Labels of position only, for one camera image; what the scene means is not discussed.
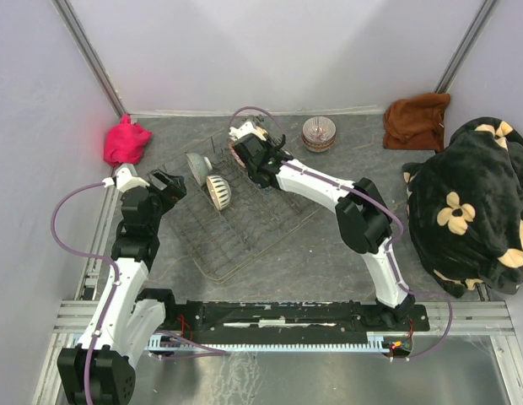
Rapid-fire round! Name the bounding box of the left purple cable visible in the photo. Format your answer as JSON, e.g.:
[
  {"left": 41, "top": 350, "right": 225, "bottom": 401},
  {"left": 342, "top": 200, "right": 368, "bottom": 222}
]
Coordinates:
[{"left": 52, "top": 178, "right": 227, "bottom": 405}]

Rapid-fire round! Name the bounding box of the red scale patterned bowl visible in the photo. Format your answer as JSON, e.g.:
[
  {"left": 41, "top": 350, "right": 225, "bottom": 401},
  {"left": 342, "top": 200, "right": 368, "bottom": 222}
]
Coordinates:
[{"left": 301, "top": 135, "right": 336, "bottom": 146}]

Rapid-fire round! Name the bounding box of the wire dish rack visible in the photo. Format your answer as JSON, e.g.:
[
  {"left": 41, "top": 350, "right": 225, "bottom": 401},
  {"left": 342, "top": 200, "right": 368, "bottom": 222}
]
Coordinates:
[{"left": 138, "top": 116, "right": 321, "bottom": 284}]

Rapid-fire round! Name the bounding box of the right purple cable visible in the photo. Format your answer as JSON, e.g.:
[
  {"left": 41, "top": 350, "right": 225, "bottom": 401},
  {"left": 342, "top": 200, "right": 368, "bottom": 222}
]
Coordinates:
[{"left": 227, "top": 105, "right": 454, "bottom": 363}]

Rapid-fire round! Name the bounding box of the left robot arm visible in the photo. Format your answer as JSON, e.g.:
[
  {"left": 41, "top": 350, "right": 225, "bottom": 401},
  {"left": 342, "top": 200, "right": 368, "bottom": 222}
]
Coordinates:
[{"left": 57, "top": 167, "right": 186, "bottom": 404}]

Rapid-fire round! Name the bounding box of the aluminium frame rail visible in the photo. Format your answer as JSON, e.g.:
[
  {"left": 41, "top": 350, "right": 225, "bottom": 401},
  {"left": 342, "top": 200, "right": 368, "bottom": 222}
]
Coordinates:
[{"left": 54, "top": 300, "right": 515, "bottom": 336}]

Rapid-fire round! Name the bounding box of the brown cloth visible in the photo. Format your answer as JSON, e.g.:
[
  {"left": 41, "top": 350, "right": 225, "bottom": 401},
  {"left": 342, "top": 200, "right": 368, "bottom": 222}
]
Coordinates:
[{"left": 383, "top": 93, "right": 450, "bottom": 153}]

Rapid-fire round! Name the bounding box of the black floral blanket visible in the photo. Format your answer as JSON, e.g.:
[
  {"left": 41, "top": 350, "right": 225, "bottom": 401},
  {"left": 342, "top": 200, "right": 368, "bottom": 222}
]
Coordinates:
[{"left": 402, "top": 116, "right": 523, "bottom": 298}]

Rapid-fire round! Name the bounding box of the red patterned green bowl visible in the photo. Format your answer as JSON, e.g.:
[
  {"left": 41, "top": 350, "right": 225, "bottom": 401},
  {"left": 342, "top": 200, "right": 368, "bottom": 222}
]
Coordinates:
[{"left": 305, "top": 144, "right": 332, "bottom": 153}]

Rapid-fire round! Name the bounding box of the red dotted white bowl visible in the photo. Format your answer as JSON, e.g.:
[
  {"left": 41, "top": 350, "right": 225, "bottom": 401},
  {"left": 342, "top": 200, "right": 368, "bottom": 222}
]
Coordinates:
[{"left": 228, "top": 142, "right": 246, "bottom": 169}]

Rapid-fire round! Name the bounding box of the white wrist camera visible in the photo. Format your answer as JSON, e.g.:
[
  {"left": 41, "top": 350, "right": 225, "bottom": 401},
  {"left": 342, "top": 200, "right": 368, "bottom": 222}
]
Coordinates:
[
  {"left": 103, "top": 164, "right": 150, "bottom": 192},
  {"left": 229, "top": 121, "right": 267, "bottom": 142}
]

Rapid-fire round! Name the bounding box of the blue cable duct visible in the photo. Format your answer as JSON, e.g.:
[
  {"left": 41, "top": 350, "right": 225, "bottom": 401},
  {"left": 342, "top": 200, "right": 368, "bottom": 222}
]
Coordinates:
[{"left": 144, "top": 332, "right": 396, "bottom": 354}]

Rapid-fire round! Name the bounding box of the purple cable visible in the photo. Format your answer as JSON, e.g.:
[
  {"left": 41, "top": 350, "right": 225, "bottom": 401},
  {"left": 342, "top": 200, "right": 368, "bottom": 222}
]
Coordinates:
[
  {"left": 227, "top": 105, "right": 454, "bottom": 363},
  {"left": 52, "top": 178, "right": 227, "bottom": 405}
]

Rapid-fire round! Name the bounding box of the pink cloth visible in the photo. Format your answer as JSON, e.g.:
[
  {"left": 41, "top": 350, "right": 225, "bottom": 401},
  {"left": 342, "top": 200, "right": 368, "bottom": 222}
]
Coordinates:
[{"left": 103, "top": 115, "right": 153, "bottom": 167}]

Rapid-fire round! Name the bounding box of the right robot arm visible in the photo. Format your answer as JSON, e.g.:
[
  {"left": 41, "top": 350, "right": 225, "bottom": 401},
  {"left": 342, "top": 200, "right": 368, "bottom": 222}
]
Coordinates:
[{"left": 229, "top": 127, "right": 415, "bottom": 330}]

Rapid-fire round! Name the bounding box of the grey blue bowl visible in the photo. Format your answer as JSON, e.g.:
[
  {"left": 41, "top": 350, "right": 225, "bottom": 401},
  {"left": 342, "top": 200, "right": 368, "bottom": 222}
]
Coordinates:
[{"left": 186, "top": 153, "right": 213, "bottom": 186}]

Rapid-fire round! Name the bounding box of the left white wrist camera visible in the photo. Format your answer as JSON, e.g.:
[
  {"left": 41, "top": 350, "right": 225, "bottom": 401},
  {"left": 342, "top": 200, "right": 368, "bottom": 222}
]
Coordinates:
[{"left": 103, "top": 164, "right": 150, "bottom": 192}]

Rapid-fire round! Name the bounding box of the grey purple bowl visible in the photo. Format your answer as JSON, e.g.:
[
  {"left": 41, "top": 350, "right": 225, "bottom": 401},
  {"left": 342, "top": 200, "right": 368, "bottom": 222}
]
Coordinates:
[{"left": 302, "top": 116, "right": 337, "bottom": 141}]

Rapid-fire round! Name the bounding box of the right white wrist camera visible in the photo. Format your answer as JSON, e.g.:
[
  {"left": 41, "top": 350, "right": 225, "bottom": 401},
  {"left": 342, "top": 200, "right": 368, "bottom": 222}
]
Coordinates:
[{"left": 229, "top": 121, "right": 267, "bottom": 142}]

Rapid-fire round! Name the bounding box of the black striped white bowl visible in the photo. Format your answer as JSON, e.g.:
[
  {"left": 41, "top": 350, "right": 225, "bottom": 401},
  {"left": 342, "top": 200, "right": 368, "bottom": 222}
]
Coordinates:
[{"left": 206, "top": 175, "right": 231, "bottom": 211}]

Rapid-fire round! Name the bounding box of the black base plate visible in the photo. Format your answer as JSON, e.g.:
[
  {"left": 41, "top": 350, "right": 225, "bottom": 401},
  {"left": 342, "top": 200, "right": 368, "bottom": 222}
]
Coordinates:
[{"left": 158, "top": 301, "right": 430, "bottom": 344}]

